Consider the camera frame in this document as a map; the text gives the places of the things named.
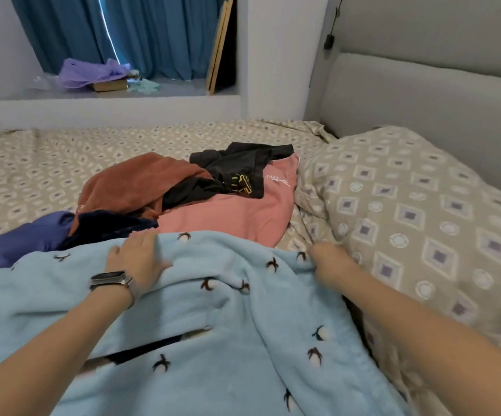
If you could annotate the person's left hand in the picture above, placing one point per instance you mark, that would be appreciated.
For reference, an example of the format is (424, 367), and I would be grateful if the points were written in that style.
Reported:
(139, 260)

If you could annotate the person's right hand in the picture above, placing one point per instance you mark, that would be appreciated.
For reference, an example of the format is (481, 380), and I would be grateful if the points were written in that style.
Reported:
(330, 262)

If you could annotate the rust brown garment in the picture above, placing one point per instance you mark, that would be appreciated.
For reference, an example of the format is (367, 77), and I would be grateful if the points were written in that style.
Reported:
(138, 182)

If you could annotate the light blue fleece pajama pants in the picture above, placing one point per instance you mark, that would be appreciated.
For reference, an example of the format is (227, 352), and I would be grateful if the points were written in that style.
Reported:
(198, 333)

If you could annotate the pink shirt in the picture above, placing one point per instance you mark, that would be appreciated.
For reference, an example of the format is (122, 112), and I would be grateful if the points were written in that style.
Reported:
(242, 212)

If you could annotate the purple-blue garment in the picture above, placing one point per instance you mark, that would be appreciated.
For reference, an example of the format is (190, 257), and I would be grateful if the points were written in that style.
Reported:
(21, 242)

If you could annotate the black garment yellow print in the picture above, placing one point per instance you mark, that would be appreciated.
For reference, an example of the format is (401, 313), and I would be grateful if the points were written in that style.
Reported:
(233, 169)

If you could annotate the bed with patterned beige sheet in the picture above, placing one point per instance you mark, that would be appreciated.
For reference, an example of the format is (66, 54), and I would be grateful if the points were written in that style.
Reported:
(25, 169)

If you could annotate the person's left forearm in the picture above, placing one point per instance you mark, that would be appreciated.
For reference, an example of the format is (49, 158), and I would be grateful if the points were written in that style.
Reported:
(47, 359)

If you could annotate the person's right forearm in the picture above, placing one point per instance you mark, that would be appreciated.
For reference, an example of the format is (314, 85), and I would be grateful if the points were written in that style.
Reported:
(441, 342)

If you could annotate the grey band wristwatch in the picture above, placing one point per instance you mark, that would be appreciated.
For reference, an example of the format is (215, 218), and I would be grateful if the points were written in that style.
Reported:
(113, 281)

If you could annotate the patterned beige pillow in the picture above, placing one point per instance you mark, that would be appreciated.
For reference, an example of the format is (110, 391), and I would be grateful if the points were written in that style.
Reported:
(415, 221)

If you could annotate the teal small item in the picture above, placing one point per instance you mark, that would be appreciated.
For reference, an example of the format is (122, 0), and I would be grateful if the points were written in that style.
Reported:
(143, 85)

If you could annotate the small wooden box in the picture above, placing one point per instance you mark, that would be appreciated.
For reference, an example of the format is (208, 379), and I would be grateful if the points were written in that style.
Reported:
(110, 85)

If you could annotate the purple cloth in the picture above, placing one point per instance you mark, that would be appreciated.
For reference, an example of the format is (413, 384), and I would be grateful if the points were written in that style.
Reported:
(90, 72)

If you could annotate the clear plastic bag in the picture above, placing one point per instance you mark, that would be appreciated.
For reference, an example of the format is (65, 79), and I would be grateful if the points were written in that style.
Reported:
(44, 82)

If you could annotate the grey upholstered headboard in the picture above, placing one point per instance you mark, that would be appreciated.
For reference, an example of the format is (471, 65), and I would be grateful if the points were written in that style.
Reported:
(432, 82)

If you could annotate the blue curtain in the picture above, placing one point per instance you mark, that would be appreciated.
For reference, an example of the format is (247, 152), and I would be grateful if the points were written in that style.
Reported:
(146, 30)

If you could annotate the leaning wooden picture frames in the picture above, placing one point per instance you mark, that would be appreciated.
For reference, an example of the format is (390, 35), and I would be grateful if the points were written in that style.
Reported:
(220, 43)

